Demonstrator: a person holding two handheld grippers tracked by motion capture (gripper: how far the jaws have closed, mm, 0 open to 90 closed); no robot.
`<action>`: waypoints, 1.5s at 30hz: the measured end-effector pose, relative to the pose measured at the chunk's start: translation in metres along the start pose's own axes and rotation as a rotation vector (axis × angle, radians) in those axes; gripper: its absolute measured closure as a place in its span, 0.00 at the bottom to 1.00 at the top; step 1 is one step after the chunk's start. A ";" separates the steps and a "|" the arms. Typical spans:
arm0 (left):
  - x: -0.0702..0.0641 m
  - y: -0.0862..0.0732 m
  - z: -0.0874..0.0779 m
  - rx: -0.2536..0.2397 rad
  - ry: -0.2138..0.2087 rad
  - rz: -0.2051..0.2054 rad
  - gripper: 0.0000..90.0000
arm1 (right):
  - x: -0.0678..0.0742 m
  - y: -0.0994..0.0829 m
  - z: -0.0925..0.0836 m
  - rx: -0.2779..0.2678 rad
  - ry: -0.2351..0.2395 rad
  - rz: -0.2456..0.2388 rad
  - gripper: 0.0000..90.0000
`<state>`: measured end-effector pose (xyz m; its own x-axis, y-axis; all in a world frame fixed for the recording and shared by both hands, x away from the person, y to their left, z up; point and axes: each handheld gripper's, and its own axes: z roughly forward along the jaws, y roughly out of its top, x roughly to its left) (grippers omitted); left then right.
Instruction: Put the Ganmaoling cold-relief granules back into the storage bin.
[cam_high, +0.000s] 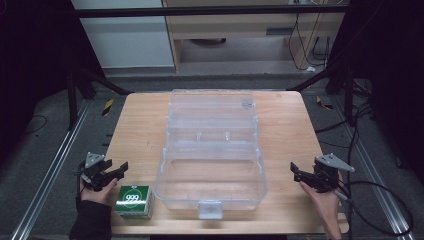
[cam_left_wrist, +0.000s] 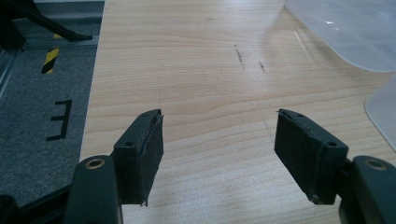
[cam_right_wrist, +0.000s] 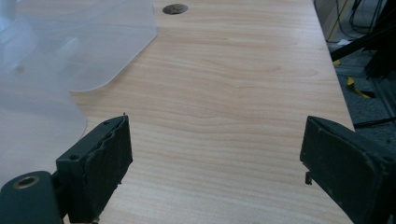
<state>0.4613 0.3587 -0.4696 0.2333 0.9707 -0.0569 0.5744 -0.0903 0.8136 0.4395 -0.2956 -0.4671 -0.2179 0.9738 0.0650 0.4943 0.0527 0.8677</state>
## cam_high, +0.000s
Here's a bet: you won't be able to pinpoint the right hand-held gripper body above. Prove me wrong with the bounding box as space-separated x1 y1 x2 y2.
312 152 356 194

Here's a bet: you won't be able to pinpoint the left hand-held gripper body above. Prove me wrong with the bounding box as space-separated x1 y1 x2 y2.
77 152 115 193

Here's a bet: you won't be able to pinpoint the person's left hand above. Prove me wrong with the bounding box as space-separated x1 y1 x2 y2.
79 177 119 206

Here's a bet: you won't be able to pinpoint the person's right hand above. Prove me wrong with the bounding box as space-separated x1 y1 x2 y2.
298 179 342 222

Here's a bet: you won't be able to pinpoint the green and white medicine box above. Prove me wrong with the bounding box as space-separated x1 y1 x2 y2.
113 184 155 220

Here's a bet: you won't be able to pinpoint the yellow and black tape strip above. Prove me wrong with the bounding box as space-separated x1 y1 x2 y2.
315 95 334 111
101 98 115 117

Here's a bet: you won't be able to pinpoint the black metal stand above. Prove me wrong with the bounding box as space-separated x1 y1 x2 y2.
65 65 132 132
286 61 356 126

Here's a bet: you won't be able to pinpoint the clear plastic storage box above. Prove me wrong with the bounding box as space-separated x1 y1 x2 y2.
153 88 269 221

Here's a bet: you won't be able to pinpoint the white cabinet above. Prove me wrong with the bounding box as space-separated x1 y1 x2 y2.
71 0 176 70

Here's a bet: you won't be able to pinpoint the light wooden desk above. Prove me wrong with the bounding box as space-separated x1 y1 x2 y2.
161 0 346 73

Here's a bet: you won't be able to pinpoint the aluminium floor rail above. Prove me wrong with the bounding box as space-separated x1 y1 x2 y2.
332 95 418 240
9 99 92 240

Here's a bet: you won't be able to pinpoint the black floor cables bundle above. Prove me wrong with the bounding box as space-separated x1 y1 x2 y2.
314 78 375 151

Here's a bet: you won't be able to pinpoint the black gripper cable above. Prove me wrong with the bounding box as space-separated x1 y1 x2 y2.
334 180 415 237

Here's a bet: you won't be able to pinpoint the black floor cable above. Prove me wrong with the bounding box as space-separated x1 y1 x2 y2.
22 114 48 136

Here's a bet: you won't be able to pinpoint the black cables under desk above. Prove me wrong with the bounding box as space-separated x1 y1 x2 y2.
287 12 332 72

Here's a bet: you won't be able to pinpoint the black horizontal frame bar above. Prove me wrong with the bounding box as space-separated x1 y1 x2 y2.
74 5 350 19

